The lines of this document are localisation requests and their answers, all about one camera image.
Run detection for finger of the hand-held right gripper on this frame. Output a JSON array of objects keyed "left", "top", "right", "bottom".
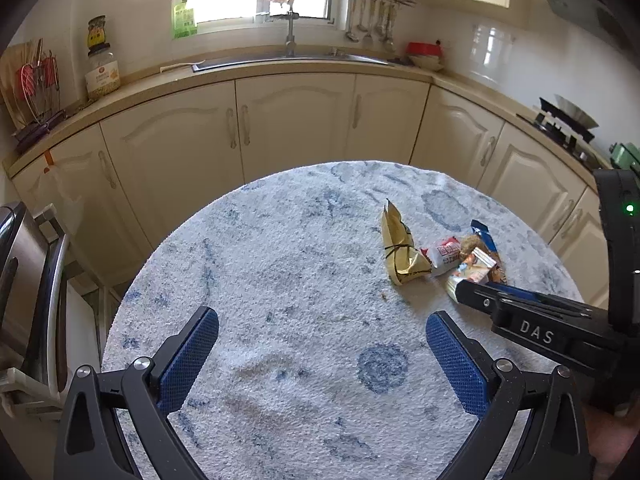
[
  {"left": 457, "top": 281, "right": 572, "bottom": 362},
  {"left": 487, "top": 283, "right": 609, "bottom": 332}
]

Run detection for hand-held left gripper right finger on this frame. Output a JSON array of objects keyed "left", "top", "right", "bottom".
[{"left": 425, "top": 310, "right": 596, "bottom": 480}]

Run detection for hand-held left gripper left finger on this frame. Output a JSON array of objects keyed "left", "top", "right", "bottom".
[{"left": 53, "top": 306, "right": 221, "bottom": 480}]

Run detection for colourful snack wrapper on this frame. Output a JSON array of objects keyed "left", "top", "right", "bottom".
[{"left": 446, "top": 247, "right": 503, "bottom": 303}]

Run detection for person's right forearm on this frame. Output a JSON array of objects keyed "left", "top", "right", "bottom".
[{"left": 585, "top": 407, "right": 640, "bottom": 478}]

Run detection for brown snack wrapper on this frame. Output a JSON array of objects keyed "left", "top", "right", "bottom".
[{"left": 460, "top": 234, "right": 490, "bottom": 257}]

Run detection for red white wrapper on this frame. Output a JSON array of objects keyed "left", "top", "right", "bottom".
[{"left": 420, "top": 237, "right": 463, "bottom": 277}]

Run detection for blue wrapper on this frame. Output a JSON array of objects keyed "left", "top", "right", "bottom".
[{"left": 470, "top": 220, "right": 501, "bottom": 253}]

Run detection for green box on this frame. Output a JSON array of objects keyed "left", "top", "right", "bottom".
[{"left": 607, "top": 142, "right": 640, "bottom": 172}]

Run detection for yellow snack bag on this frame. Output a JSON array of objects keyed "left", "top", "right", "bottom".
[{"left": 382, "top": 199, "right": 432, "bottom": 287}]

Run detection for black gas stove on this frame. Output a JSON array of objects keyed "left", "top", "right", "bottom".
[{"left": 517, "top": 110, "right": 611, "bottom": 168}]

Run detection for steel wok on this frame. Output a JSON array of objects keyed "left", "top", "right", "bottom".
[{"left": 540, "top": 94, "right": 600, "bottom": 131}]

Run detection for stainless steel appliance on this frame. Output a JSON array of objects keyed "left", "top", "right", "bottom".
[{"left": 0, "top": 202, "right": 71, "bottom": 411}]

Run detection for clear plastic bag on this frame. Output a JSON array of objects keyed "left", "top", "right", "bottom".
[{"left": 47, "top": 160, "right": 85, "bottom": 233}]

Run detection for cream kitchen cabinets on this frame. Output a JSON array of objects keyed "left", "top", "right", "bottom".
[{"left": 7, "top": 67, "right": 608, "bottom": 291}]

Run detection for purple tray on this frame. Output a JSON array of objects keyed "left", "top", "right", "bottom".
[{"left": 12, "top": 114, "right": 67, "bottom": 147}]

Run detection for cream bowl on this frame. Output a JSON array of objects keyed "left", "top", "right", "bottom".
[{"left": 410, "top": 54, "right": 446, "bottom": 72}]

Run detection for white utensil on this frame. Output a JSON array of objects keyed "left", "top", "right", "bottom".
[{"left": 160, "top": 60, "right": 207, "bottom": 74}]

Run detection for glass jar yellow lid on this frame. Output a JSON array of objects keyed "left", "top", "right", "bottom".
[{"left": 84, "top": 15, "right": 122, "bottom": 101}]

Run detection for red container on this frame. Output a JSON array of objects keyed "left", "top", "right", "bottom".
[{"left": 406, "top": 41, "right": 445, "bottom": 58}]

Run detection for steel sink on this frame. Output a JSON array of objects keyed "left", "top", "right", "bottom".
[{"left": 192, "top": 52, "right": 396, "bottom": 71}]

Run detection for green dish soap bottle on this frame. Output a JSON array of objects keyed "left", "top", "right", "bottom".
[{"left": 171, "top": 2, "right": 198, "bottom": 40}]

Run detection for steel faucet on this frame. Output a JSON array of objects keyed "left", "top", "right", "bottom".
[{"left": 282, "top": 10, "right": 301, "bottom": 58}]

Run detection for row of hanging kitchen utensils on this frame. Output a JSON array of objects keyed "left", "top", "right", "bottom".
[{"left": 345, "top": 0, "right": 417, "bottom": 53}]

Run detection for wire utensil holder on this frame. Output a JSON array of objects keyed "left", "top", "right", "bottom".
[{"left": 0, "top": 40, "right": 66, "bottom": 131}]

